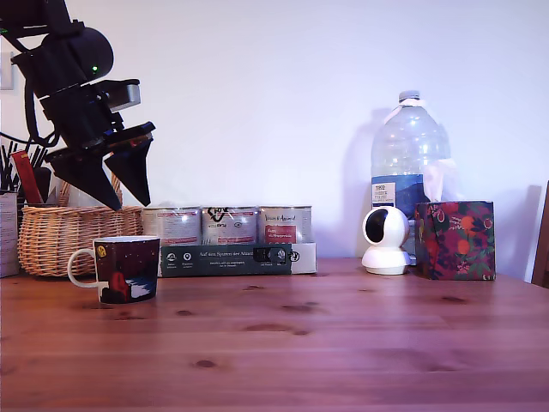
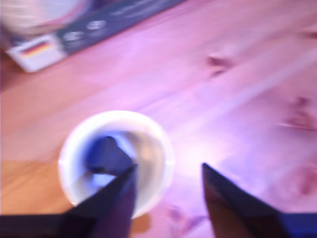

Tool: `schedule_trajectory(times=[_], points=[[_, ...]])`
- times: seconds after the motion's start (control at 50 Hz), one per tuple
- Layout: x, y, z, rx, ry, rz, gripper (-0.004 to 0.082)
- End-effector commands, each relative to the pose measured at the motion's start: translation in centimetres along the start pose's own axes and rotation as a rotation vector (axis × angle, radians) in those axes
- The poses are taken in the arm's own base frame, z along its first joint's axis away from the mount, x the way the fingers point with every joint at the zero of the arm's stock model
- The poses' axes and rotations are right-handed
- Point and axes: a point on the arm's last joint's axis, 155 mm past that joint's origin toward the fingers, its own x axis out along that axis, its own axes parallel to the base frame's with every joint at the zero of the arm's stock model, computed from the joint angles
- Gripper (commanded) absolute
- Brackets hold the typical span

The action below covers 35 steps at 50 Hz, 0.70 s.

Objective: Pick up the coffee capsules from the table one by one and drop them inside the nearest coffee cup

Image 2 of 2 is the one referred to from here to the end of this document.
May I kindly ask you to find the blue coffee capsule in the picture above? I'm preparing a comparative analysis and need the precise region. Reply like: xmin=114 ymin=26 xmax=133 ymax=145
xmin=85 ymin=135 xmax=136 ymax=176

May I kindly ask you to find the dark printed mug white inside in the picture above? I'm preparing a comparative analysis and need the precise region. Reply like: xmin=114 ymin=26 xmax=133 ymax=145
xmin=58 ymin=110 xmax=176 ymax=221

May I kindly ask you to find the dark printed cardboard tray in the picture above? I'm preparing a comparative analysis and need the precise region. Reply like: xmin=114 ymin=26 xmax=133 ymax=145
xmin=4 ymin=0 xmax=190 ymax=74

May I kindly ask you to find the silver can pale label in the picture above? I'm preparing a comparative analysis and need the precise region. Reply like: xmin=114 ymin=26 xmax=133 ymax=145
xmin=0 ymin=0 xmax=99 ymax=35

